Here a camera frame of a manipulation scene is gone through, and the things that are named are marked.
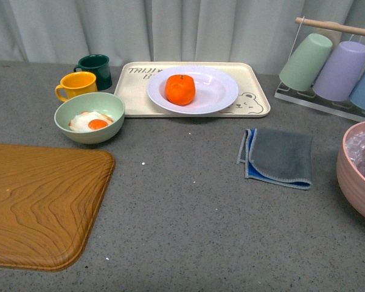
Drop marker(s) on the purple plastic cup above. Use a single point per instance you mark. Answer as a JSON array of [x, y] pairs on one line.
[[341, 71]]

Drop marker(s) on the clear acrylic cup rack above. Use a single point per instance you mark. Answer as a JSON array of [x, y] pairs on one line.
[[345, 109]]

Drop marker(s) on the orange mandarin fruit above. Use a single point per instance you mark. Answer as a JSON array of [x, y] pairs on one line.
[[180, 89]]

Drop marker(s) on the grey blue folded cloth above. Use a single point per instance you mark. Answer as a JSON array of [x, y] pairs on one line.
[[277, 157]]

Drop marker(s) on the fake fried egg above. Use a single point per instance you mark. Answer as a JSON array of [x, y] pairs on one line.
[[89, 121]]

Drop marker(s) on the white curtain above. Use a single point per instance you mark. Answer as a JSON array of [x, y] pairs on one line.
[[258, 33]]

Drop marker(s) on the dark green enamel mug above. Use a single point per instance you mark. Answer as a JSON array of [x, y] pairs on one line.
[[97, 64]]

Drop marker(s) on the white round plate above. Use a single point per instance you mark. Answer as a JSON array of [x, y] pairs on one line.
[[215, 90]]

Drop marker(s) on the light green bowl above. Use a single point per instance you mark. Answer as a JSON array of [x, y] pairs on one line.
[[101, 102]]

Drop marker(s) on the wooden cutting board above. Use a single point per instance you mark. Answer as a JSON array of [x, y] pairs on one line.
[[49, 201]]

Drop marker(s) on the light green plastic cup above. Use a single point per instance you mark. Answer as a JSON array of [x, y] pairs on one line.
[[306, 62]]

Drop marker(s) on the cream bear serving tray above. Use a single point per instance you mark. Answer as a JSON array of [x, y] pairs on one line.
[[135, 76]]

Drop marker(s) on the yellow enamel mug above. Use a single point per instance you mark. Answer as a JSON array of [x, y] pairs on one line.
[[75, 84]]

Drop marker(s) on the pink bowl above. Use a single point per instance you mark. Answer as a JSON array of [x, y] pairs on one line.
[[350, 180]]

